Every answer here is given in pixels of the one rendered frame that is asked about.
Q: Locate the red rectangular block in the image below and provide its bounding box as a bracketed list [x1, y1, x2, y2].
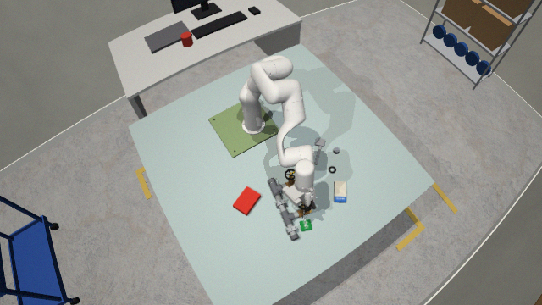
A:
[233, 186, 261, 216]

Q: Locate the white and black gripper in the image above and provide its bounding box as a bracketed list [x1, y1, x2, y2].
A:
[299, 187, 317, 212]

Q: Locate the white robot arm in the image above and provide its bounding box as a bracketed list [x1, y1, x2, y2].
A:
[239, 55, 315, 207]

